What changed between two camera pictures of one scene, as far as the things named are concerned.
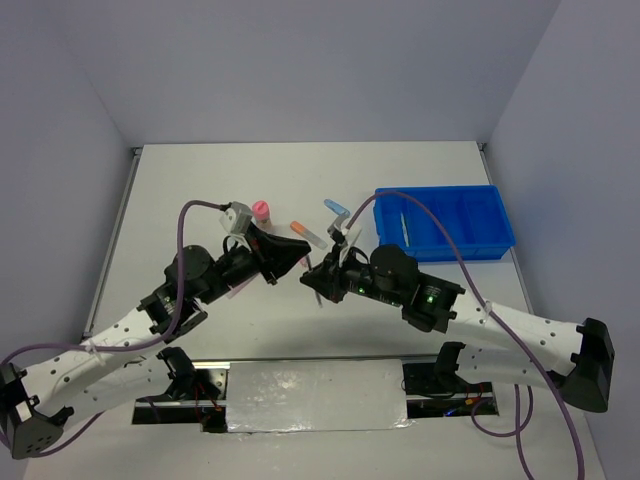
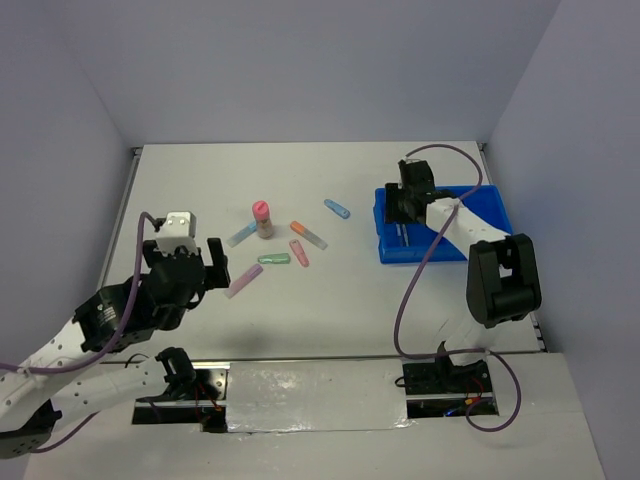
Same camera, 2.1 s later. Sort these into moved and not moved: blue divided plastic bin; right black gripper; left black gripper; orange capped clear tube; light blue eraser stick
Moved: left black gripper; right black gripper
Not moved: light blue eraser stick; orange capped clear tube; blue divided plastic bin
